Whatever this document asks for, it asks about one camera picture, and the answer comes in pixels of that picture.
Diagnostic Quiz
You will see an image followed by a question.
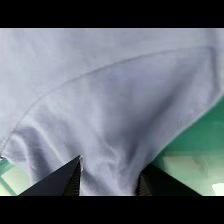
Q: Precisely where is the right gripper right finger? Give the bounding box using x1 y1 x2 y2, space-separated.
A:
135 162 203 197

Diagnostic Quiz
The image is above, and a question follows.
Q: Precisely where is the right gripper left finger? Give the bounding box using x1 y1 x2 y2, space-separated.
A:
19 154 84 197

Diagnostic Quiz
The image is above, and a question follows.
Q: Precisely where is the pale grey T-shirt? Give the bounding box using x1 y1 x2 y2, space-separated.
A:
0 28 224 197

